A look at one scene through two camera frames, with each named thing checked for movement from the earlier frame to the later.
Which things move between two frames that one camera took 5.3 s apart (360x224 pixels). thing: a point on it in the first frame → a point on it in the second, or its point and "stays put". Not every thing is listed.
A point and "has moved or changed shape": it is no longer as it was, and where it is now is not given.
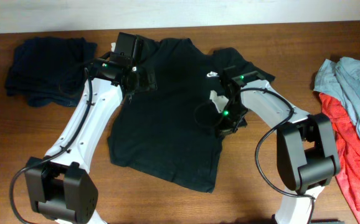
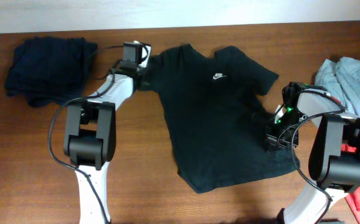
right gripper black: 225,128 → 273,139
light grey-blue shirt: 357,83 stays put
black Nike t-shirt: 171,134 has moved or changed shape
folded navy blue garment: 49,71 stays put
